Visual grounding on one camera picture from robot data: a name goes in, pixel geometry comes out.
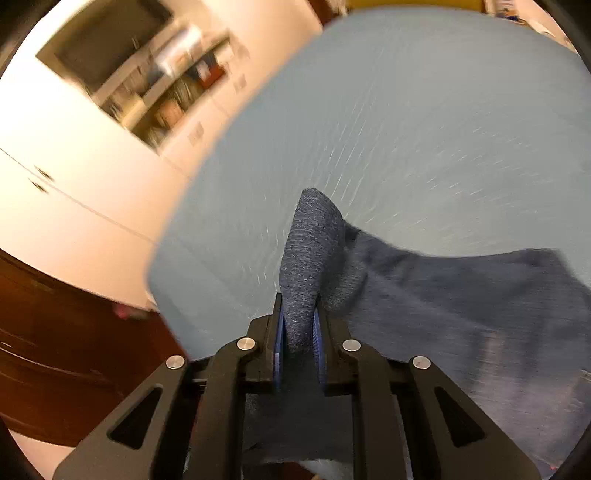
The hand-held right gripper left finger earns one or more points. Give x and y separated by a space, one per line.
277 350

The white shelf unit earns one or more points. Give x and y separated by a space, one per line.
180 99

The white wardrobe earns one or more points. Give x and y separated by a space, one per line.
69 152

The blue denim pants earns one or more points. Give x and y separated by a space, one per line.
438 314

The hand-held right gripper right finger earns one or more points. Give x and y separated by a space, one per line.
318 350

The black television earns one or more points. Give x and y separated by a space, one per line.
106 41

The light blue quilted blanket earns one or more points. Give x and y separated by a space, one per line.
369 138

